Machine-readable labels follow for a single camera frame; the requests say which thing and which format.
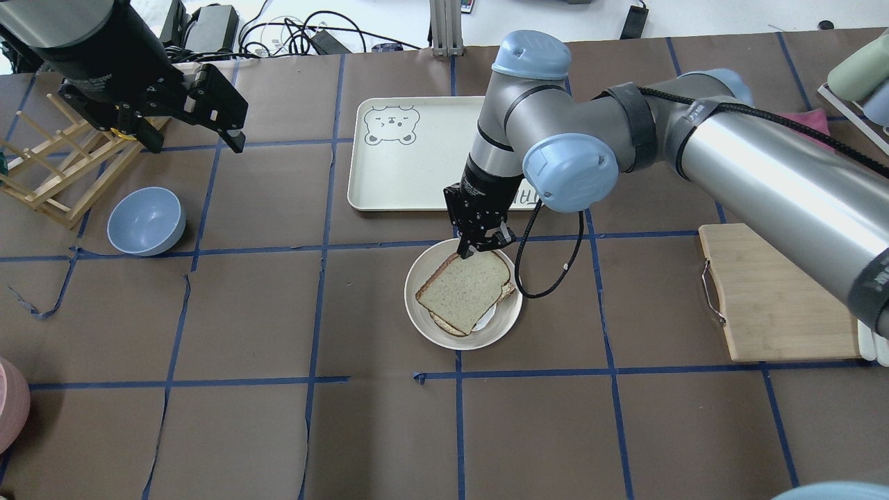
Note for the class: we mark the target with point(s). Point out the cream bear serving tray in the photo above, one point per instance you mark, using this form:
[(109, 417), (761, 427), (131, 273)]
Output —
[(408, 149)]

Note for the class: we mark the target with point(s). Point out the bread slice under egg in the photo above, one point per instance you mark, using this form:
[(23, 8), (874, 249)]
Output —
[(506, 291)]

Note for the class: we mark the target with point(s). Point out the black power adapter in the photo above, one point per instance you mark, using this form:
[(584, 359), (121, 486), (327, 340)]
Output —
[(635, 22)]

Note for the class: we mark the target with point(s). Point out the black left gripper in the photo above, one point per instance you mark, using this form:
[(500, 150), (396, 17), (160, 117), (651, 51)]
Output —
[(104, 92)]

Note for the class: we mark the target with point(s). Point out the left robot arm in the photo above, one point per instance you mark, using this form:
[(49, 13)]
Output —
[(48, 26)]

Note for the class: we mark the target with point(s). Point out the pink bowl with ice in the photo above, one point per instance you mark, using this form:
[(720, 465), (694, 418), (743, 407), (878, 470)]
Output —
[(15, 403)]

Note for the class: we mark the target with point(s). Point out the pink cloth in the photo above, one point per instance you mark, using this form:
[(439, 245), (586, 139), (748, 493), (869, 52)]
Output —
[(815, 119)]

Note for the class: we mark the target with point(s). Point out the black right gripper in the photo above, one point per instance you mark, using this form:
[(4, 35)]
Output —
[(484, 189)]

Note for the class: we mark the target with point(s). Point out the green cup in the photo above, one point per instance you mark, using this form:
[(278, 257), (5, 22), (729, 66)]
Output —
[(862, 73)]

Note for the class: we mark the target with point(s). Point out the wooden cutting board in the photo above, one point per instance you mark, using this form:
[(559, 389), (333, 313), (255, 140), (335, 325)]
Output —
[(768, 308)]

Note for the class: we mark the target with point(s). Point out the wooden mug rack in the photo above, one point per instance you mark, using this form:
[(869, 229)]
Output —
[(63, 176)]

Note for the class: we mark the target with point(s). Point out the white wire cup rack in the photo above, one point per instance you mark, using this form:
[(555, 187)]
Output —
[(875, 134)]

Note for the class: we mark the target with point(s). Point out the round cream plate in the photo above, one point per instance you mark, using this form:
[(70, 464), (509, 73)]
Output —
[(423, 267)]

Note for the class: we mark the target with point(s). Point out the fried egg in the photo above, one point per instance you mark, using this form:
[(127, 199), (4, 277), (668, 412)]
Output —
[(485, 318)]

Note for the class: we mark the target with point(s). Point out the blue cup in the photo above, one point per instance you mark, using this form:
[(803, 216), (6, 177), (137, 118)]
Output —
[(876, 108)]

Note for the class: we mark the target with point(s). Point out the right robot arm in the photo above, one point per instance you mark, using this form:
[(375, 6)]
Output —
[(819, 202)]

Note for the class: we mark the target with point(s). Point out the white bread slice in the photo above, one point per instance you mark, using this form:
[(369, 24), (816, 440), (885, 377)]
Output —
[(460, 291)]

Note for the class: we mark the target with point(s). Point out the blue bowl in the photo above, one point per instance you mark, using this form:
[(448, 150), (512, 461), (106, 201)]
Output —
[(147, 222)]

